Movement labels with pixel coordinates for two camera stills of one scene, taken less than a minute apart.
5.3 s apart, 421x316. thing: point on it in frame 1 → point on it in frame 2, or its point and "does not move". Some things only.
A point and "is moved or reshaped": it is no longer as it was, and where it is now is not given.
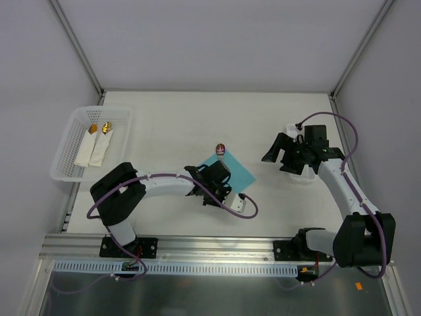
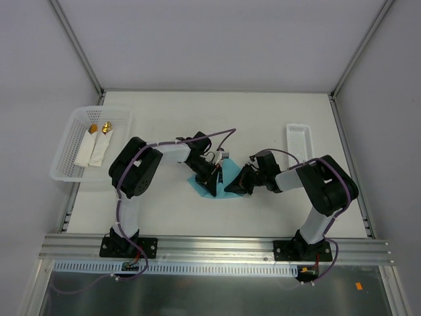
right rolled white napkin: (101, 149) does not move
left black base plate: (143, 247) does not move
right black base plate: (297, 249) does not move
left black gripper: (214, 193) → (208, 178)
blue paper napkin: (240, 178) is moved or reshaped
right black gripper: (289, 155) → (247, 180)
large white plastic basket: (64, 169) does not move
